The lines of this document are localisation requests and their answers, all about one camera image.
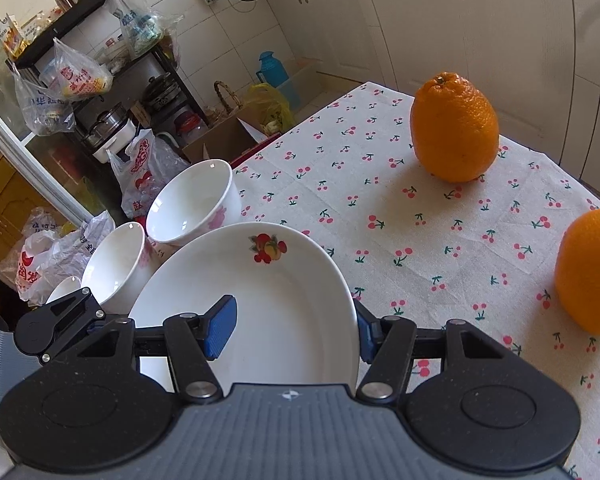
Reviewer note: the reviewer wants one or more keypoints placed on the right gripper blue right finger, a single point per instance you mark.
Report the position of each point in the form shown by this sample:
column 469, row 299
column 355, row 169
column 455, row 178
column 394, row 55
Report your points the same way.
column 386, row 345

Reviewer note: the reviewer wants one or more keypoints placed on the red white plastic bag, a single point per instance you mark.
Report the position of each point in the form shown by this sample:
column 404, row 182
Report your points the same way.
column 152, row 164

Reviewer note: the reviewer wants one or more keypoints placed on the white floral bowl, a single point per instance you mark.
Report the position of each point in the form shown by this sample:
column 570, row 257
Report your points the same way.
column 201, row 199
column 119, row 269
column 64, row 288

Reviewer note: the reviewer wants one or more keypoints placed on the bumpy orange fruit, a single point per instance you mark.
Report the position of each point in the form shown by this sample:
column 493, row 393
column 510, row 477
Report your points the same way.
column 454, row 129

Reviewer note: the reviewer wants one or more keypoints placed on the orange with leaf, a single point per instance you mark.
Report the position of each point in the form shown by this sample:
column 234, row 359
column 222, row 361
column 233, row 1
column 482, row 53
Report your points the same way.
column 577, row 272

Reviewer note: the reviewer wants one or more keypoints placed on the cherry print tablecloth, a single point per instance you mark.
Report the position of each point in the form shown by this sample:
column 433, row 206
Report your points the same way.
column 408, row 244

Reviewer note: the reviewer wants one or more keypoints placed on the black metal storage rack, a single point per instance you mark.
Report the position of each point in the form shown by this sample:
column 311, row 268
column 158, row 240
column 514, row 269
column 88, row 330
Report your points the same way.
column 85, row 83

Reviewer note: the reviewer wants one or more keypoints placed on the white plate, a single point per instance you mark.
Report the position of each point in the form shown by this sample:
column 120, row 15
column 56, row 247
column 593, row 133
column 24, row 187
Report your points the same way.
column 296, row 322

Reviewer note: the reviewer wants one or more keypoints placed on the cardboard box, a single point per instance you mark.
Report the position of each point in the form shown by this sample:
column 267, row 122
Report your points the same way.
column 235, row 139

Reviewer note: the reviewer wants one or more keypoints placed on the blue thermos jug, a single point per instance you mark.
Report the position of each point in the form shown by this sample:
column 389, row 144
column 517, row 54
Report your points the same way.
column 271, row 70

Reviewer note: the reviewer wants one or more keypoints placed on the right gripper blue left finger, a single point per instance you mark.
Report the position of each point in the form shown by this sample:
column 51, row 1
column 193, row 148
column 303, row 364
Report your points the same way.
column 192, row 341

